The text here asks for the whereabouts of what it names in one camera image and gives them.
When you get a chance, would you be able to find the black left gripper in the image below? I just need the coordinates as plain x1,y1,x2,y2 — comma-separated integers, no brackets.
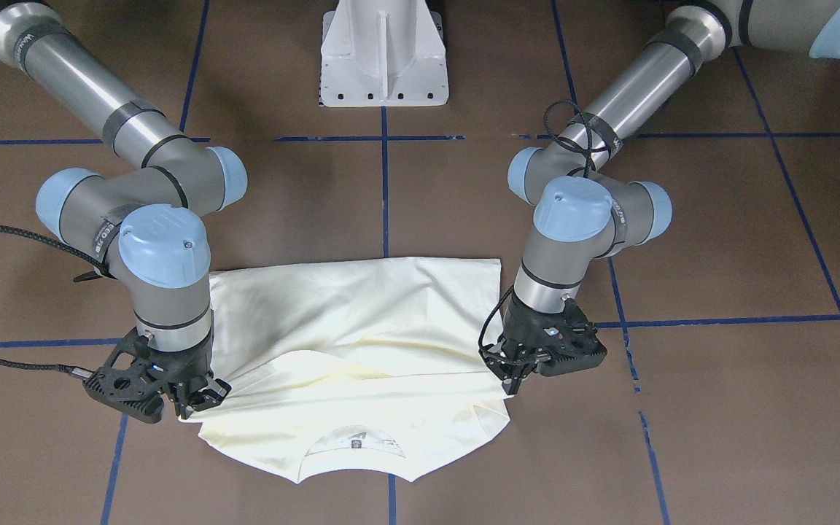
480,292,569,396

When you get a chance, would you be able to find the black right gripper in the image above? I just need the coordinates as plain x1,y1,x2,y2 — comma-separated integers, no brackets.
139,335,231,421

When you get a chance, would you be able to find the cream long-sleeve t-shirt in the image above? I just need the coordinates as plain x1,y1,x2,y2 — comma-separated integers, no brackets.
189,257,510,483

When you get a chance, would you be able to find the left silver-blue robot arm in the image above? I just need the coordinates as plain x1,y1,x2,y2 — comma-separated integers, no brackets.
480,1,840,396

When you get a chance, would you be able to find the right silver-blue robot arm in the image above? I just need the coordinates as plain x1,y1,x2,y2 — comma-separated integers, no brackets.
0,1,247,424

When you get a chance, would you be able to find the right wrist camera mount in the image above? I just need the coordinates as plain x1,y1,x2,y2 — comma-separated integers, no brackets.
83,328,163,424

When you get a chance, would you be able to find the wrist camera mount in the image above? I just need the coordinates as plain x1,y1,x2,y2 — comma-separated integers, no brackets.
83,328,163,424
537,299,607,378

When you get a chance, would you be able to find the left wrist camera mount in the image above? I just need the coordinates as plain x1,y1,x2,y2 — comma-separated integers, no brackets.
537,299,607,378

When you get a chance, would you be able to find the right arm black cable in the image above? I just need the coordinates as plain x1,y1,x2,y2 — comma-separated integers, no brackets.
0,222,122,380

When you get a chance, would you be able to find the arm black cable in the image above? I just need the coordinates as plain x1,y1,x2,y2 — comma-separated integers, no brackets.
478,98,621,351
0,222,122,380

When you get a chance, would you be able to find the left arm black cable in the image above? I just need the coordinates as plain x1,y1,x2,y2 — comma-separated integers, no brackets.
478,98,621,351

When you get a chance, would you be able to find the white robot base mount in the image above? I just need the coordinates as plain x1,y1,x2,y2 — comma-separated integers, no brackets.
318,1,450,109

